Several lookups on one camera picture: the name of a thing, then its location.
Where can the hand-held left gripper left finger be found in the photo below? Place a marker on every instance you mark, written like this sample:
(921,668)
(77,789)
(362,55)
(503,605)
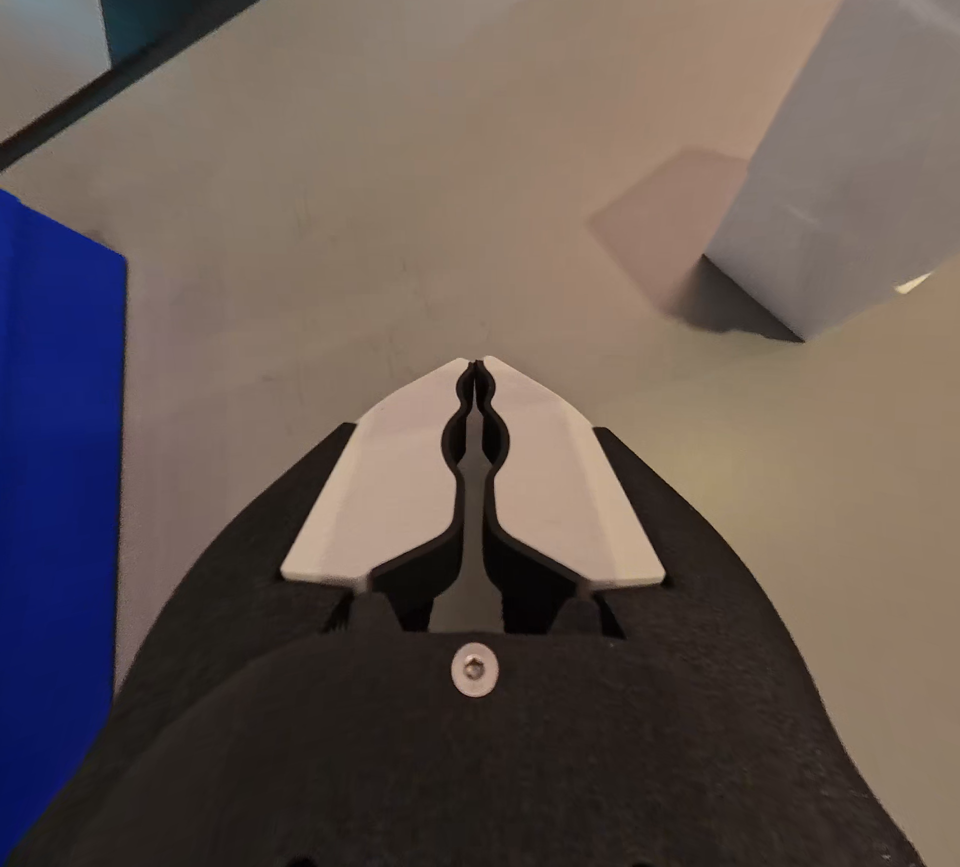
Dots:
(382,499)

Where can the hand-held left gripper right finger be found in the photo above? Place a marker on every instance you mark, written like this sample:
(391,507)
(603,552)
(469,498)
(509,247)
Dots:
(570,507)

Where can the blue plastic bin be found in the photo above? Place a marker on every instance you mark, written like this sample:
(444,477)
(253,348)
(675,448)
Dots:
(60,432)

